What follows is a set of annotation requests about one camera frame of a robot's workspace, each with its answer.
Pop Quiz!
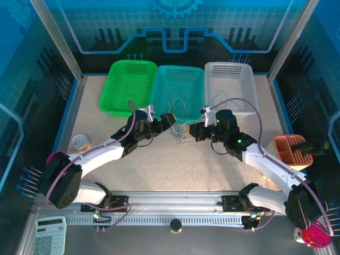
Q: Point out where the thin white cable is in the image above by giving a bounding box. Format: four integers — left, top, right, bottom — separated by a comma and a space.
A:
166, 97, 187, 114
169, 124, 193, 147

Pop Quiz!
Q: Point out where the teal plastic basket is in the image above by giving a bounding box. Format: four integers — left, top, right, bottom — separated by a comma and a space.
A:
150, 65, 205, 125

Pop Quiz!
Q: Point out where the green plastic basket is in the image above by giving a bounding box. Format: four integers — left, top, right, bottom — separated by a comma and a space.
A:
99, 59, 158, 117

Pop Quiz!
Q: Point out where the white plastic basket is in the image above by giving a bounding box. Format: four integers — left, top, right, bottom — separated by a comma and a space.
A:
203, 61, 260, 116

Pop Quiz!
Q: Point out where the white paper cup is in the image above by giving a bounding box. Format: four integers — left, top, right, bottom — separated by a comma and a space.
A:
71, 134, 91, 152

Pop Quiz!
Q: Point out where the orange beige knife holder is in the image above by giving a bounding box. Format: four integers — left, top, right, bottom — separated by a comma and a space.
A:
273, 134, 314, 171

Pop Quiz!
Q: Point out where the magenta cup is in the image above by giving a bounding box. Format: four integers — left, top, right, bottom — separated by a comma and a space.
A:
46, 150, 67, 165

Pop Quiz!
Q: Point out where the black round knob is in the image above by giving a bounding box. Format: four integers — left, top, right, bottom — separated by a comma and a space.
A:
169, 219, 183, 233

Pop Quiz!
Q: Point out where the white calculator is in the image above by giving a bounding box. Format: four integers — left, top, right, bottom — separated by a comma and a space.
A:
33, 216, 67, 255

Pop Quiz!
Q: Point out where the pink dome lamp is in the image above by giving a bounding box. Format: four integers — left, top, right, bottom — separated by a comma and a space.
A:
293, 222, 332, 249

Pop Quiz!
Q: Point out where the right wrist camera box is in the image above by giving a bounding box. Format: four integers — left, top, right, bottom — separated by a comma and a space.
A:
200, 105, 213, 126

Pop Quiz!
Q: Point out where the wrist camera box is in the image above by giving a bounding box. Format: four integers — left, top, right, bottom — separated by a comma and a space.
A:
138, 104, 156, 122
200, 105, 213, 126

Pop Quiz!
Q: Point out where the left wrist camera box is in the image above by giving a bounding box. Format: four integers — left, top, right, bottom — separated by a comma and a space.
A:
138, 104, 156, 122

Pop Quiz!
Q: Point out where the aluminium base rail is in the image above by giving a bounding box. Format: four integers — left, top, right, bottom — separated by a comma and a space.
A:
36, 190, 318, 213

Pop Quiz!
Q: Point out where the slotted white cable duct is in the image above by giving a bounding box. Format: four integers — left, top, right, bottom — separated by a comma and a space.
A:
65, 214, 245, 226

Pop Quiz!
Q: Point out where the aluminium frame post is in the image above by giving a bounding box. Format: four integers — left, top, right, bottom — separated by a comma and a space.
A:
267, 0, 319, 82
29, 0, 87, 82

